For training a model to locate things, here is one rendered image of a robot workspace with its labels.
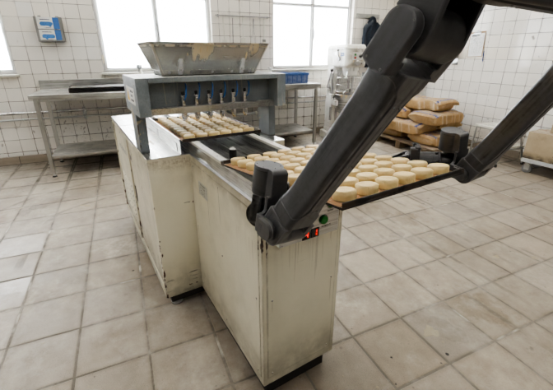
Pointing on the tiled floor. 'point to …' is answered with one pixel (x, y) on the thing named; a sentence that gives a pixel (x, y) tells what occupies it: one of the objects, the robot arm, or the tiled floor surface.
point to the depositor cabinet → (164, 206)
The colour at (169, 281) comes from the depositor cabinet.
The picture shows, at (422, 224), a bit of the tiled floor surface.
